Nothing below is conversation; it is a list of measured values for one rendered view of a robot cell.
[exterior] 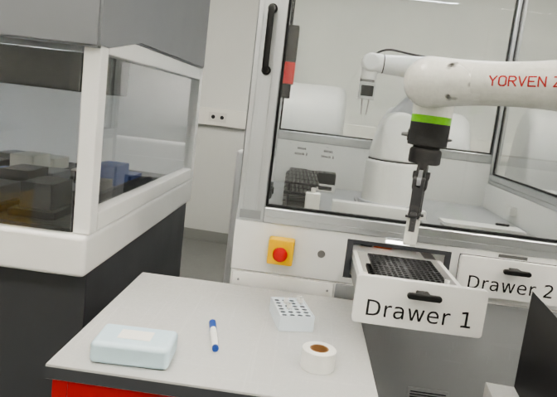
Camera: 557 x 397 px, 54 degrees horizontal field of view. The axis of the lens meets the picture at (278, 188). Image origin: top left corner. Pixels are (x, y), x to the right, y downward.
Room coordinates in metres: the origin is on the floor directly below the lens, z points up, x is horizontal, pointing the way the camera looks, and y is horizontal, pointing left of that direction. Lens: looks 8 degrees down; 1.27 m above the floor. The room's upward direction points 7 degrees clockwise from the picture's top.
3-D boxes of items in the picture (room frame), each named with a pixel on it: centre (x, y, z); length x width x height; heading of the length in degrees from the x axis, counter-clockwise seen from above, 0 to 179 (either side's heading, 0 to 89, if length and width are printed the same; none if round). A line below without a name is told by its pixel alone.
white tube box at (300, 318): (1.28, -0.07, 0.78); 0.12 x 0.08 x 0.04; 12
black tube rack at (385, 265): (1.38, -0.35, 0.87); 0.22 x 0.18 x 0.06; 177
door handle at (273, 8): (1.50, 0.07, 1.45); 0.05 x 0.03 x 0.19; 177
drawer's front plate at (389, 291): (1.18, -0.34, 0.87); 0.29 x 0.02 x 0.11; 87
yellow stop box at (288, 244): (1.49, -0.03, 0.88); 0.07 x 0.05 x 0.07; 87
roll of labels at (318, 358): (1.05, -0.12, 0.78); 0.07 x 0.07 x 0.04
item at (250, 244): (1.98, -0.42, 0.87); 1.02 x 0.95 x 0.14; 87
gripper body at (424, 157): (1.30, -0.34, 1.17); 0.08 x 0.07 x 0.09; 162
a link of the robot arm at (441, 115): (1.29, -0.34, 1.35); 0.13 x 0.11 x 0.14; 158
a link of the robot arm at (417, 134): (1.30, -0.33, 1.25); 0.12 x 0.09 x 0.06; 72
